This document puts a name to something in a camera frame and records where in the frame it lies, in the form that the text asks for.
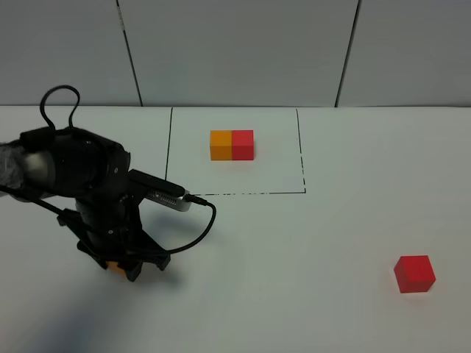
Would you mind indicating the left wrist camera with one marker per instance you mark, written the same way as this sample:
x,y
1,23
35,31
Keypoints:
x,y
162,191

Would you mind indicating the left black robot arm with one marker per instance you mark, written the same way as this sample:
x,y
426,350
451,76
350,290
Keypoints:
x,y
87,182

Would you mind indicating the orange template block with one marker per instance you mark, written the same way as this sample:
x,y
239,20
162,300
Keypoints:
x,y
221,145

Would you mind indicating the red template block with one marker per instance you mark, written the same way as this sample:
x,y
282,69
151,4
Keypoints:
x,y
243,145

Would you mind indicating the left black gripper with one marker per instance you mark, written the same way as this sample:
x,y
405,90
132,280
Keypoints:
x,y
112,231

